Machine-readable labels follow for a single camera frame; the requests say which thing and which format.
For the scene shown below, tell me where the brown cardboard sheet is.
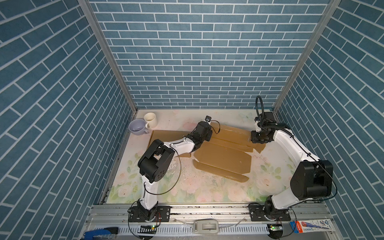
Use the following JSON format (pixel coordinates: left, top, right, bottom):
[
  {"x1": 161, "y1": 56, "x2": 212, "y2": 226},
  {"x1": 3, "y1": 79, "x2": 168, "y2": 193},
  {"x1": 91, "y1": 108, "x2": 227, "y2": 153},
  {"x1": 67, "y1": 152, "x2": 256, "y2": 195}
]
[{"x1": 193, "y1": 125, "x2": 266, "y2": 183}]

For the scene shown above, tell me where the brown cardboard box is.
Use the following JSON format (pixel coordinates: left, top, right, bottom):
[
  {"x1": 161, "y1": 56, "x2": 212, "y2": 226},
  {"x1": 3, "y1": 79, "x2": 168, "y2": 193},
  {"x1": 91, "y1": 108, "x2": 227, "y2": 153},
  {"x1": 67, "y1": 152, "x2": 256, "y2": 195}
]
[{"x1": 147, "y1": 130, "x2": 189, "y2": 149}]

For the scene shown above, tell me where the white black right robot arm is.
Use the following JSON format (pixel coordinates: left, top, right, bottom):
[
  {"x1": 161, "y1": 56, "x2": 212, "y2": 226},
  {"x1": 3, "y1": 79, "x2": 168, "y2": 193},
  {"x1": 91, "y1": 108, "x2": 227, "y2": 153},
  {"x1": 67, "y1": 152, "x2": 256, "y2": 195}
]
[{"x1": 249, "y1": 112, "x2": 334, "y2": 222}]

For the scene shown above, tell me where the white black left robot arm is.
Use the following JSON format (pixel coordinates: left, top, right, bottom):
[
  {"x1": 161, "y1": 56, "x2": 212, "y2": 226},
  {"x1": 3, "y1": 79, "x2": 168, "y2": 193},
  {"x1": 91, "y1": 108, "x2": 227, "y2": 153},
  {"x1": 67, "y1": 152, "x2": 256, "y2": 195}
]
[{"x1": 133, "y1": 116, "x2": 214, "y2": 222}]

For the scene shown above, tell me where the white red blue tube box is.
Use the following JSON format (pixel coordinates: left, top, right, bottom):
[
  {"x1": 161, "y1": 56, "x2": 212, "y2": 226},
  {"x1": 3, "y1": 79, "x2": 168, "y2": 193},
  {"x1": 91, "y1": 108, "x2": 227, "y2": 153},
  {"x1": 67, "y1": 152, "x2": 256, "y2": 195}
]
[{"x1": 290, "y1": 219, "x2": 336, "y2": 234}]

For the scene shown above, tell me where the white ceramic mug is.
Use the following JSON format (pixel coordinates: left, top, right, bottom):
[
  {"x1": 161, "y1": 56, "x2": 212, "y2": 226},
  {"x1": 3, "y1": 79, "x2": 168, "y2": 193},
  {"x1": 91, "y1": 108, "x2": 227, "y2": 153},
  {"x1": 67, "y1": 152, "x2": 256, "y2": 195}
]
[{"x1": 144, "y1": 113, "x2": 158, "y2": 129}]

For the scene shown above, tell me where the lavender speckled ceramic cup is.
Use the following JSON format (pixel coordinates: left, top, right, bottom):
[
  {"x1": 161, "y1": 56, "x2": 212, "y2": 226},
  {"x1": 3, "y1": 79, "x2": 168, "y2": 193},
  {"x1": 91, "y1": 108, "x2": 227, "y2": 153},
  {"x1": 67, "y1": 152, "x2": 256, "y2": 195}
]
[{"x1": 128, "y1": 119, "x2": 149, "y2": 136}]

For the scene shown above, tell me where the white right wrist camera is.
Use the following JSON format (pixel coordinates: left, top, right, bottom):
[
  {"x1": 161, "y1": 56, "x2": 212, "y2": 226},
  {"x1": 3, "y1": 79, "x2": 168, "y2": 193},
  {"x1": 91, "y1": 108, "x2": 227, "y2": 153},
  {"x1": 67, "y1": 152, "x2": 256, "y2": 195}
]
[{"x1": 255, "y1": 121, "x2": 261, "y2": 132}]

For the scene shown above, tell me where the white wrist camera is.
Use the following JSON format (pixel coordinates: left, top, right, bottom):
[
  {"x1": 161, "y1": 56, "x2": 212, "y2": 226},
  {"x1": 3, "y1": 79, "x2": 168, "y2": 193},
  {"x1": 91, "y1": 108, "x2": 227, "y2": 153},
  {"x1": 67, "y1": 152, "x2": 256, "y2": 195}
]
[
  {"x1": 255, "y1": 121, "x2": 261, "y2": 132},
  {"x1": 205, "y1": 116, "x2": 212, "y2": 123}
]

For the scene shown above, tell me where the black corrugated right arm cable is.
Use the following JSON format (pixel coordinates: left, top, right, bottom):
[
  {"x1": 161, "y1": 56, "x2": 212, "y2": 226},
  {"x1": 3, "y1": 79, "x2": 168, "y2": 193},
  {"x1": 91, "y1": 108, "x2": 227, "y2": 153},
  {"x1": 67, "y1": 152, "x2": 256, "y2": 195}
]
[{"x1": 254, "y1": 95, "x2": 265, "y2": 121}]

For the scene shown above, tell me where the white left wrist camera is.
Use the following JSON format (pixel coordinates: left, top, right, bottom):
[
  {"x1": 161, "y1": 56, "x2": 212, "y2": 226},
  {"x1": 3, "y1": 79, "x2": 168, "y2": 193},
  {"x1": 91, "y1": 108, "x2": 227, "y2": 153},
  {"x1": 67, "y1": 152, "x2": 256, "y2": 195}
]
[{"x1": 205, "y1": 116, "x2": 212, "y2": 123}]

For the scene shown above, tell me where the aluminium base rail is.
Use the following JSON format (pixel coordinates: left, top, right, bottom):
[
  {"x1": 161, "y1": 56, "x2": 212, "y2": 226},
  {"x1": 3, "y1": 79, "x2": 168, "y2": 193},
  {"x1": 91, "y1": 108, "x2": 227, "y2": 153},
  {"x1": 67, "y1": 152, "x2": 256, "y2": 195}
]
[{"x1": 80, "y1": 203, "x2": 342, "y2": 240}]

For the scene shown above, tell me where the grey metal corner post right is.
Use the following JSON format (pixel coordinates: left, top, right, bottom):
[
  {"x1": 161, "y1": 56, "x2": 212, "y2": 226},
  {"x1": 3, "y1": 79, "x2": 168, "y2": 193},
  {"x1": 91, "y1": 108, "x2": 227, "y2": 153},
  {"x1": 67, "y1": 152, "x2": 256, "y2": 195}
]
[{"x1": 273, "y1": 0, "x2": 341, "y2": 113}]

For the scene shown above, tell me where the grey metal corner post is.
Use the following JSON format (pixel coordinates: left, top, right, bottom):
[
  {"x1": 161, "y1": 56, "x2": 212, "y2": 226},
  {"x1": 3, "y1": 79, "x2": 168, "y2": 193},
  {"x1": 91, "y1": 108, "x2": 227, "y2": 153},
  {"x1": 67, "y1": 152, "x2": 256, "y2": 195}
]
[
  {"x1": 78, "y1": 0, "x2": 138, "y2": 115},
  {"x1": 273, "y1": 0, "x2": 341, "y2": 113}
]

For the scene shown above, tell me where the grey metal corner post left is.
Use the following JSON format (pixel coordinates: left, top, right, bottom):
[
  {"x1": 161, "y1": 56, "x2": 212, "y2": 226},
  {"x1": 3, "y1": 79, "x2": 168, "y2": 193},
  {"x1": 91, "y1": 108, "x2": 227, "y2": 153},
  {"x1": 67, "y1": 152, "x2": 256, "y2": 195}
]
[{"x1": 78, "y1": 0, "x2": 138, "y2": 115}]

